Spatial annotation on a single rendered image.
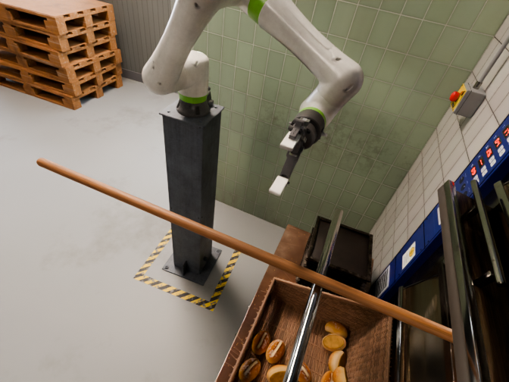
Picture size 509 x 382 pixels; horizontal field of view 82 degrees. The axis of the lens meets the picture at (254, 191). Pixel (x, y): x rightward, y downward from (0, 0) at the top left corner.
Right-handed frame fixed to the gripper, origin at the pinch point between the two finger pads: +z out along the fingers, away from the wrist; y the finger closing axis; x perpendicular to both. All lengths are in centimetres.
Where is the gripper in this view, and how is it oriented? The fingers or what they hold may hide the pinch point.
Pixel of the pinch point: (281, 170)
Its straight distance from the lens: 69.2
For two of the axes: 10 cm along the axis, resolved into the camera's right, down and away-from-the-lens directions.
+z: -3.9, 5.8, -7.2
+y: -1.4, 7.3, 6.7
